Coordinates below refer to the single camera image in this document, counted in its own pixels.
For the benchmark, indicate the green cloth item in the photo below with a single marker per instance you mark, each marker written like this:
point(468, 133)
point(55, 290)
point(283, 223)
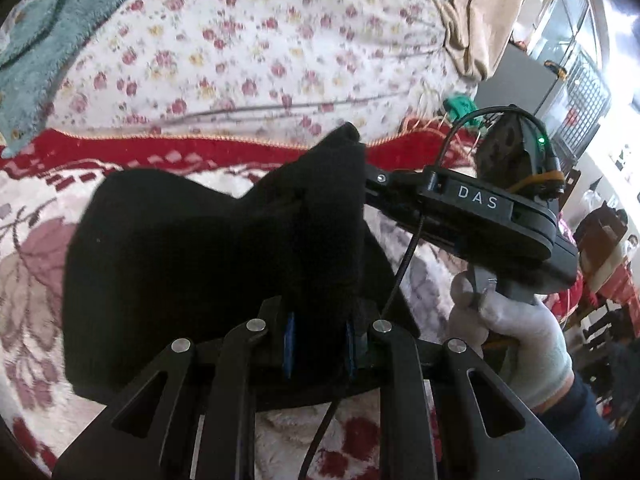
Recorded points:
point(461, 106)

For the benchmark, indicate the person's right forearm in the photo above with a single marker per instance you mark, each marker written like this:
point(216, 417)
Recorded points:
point(580, 435)

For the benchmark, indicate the dark wooden chair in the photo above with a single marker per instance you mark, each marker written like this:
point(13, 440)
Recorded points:
point(600, 240)

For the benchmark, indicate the person's right hand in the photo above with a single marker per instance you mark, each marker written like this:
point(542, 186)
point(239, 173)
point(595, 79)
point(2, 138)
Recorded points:
point(530, 340)

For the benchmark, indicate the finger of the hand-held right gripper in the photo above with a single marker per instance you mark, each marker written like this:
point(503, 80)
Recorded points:
point(400, 215)
point(395, 180)

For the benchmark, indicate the black pants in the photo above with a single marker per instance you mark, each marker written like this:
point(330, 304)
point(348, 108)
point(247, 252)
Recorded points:
point(175, 260)

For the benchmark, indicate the grey cabinet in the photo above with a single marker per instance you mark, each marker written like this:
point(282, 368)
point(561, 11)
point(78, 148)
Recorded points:
point(520, 82)

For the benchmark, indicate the red and white plush blanket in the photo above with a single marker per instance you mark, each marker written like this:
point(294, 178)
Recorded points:
point(30, 260)

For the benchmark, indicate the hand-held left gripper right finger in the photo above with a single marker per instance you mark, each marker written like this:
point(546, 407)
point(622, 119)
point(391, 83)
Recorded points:
point(352, 350)

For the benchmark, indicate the floral quilt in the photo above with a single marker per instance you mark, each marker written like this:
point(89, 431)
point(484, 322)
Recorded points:
point(225, 60)

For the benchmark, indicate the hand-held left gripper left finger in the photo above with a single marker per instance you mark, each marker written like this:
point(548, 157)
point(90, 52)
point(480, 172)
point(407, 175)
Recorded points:
point(287, 340)

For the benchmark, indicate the beige cloth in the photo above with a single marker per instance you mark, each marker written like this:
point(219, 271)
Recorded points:
point(480, 15)

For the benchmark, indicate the teal fleece blanket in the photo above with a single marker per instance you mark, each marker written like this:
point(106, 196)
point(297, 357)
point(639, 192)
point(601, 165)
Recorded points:
point(55, 40)

